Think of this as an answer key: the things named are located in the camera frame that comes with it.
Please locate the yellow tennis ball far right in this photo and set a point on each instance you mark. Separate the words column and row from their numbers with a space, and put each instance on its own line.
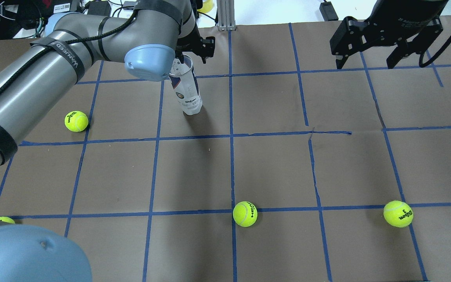
column 7, row 220

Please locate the yellow tennis ball far left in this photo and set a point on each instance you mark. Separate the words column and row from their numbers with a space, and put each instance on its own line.
column 398, row 214

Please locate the black power brick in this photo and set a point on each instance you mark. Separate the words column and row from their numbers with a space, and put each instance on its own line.
column 98, row 8

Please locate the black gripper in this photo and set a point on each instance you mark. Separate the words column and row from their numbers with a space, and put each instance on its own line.
column 199, row 44
column 399, row 18

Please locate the yellow tape roll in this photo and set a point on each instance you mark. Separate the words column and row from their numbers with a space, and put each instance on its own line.
column 204, row 6

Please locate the aluminium frame post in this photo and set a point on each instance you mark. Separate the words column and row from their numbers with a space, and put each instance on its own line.
column 226, row 15

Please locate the small black power adapter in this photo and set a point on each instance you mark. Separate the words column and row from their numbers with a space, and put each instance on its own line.
column 327, row 11

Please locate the Wilson tennis ball can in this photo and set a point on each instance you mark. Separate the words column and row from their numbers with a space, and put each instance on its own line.
column 186, row 87

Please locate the yellow tennis ball near right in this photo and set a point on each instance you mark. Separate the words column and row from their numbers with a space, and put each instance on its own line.
column 76, row 121

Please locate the yellow Head tennis ball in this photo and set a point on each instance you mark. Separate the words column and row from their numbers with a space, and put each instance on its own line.
column 245, row 214

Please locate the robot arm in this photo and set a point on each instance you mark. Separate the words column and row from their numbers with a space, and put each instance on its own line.
column 156, row 33
column 411, row 26

